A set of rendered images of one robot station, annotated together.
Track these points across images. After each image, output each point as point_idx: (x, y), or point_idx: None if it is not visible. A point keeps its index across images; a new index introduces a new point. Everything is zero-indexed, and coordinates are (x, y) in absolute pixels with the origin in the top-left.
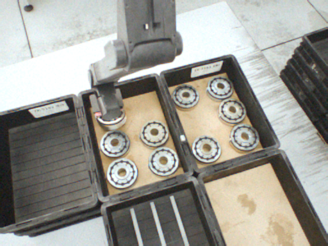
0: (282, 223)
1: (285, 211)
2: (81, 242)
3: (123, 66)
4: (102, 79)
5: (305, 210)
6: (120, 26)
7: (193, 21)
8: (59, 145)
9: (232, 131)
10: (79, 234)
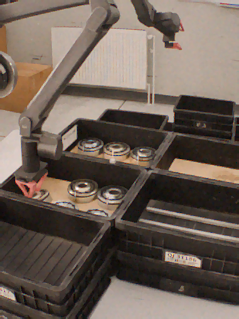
0: (221, 173)
1: (215, 169)
2: (117, 314)
3: (104, 22)
4: (50, 100)
5: (222, 149)
6: (96, 1)
7: (5, 150)
8: (13, 248)
9: (132, 155)
10: (108, 311)
